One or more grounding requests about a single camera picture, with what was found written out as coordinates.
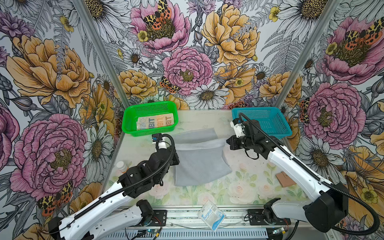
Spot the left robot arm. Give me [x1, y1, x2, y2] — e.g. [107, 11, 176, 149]
[48, 134, 180, 240]

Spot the small orange cap bottle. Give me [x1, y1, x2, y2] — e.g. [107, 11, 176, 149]
[116, 161, 128, 176]

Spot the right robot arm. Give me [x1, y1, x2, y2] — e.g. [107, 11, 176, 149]
[227, 119, 349, 233]

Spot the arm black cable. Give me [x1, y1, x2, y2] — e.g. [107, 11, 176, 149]
[238, 113, 380, 236]
[44, 133, 176, 236]

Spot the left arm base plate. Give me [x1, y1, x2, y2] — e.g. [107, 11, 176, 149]
[141, 210, 168, 227]

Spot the grey patterned towel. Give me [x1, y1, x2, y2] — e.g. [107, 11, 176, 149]
[137, 113, 175, 130]

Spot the right aluminium frame post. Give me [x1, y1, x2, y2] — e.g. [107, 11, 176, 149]
[274, 0, 342, 108]

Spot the white blue packet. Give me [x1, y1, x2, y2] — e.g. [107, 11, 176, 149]
[198, 201, 226, 231]

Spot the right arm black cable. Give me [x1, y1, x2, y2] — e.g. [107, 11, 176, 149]
[238, 113, 380, 236]

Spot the green plastic basket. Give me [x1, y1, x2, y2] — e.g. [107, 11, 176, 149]
[122, 101, 179, 137]

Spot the brown square patch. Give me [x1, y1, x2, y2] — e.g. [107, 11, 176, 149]
[276, 172, 296, 188]

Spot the aluminium frame post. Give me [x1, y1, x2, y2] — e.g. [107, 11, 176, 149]
[73, 1, 130, 109]
[274, 0, 342, 108]

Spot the plain grey towel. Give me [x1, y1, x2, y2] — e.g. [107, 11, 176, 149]
[173, 128, 232, 187]

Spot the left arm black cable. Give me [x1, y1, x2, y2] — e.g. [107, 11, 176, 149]
[44, 133, 176, 236]

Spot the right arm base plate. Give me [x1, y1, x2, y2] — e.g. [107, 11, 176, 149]
[244, 209, 292, 226]

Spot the left aluminium frame post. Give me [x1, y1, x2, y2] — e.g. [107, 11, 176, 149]
[73, 1, 130, 109]

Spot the teal plastic basket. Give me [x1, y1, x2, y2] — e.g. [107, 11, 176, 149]
[232, 107, 293, 139]

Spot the aluminium front rail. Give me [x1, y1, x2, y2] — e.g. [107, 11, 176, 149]
[77, 205, 337, 230]

